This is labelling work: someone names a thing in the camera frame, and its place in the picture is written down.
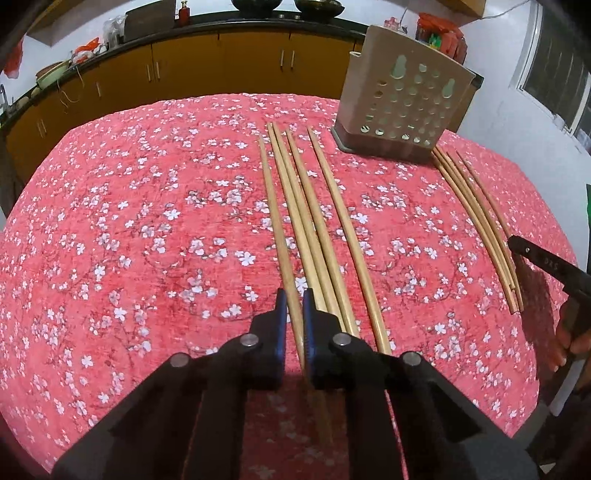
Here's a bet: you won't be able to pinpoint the red bags and boxes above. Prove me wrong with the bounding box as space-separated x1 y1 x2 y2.
416 12 468 64

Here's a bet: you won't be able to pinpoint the green bowl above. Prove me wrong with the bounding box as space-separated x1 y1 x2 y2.
36 60 70 89

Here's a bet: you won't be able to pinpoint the red sauce bottle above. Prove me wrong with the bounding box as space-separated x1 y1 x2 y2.
178 0 190 27

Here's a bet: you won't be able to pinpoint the window with grille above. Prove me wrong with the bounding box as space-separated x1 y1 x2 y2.
519 1 590 151

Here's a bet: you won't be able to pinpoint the person right hand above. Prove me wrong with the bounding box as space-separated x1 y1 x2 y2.
547 300 590 373

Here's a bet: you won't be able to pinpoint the black wok with lid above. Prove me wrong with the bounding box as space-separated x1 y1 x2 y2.
294 0 345 22

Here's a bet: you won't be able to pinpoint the red hanging plastic bag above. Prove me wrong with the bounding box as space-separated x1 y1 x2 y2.
3 39 24 79

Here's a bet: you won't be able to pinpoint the black wok left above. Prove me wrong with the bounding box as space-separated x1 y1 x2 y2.
231 0 281 14

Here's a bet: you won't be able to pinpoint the dark cutting board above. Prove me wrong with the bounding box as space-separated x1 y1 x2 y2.
123 0 176 42

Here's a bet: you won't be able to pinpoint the beige perforated utensil holder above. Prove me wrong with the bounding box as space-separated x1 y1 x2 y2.
332 25 475 164

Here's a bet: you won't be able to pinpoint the red floral tablecloth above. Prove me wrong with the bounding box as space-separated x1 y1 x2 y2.
1 95 564 469

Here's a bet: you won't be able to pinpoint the pink bottle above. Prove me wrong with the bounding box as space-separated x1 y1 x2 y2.
384 17 404 32

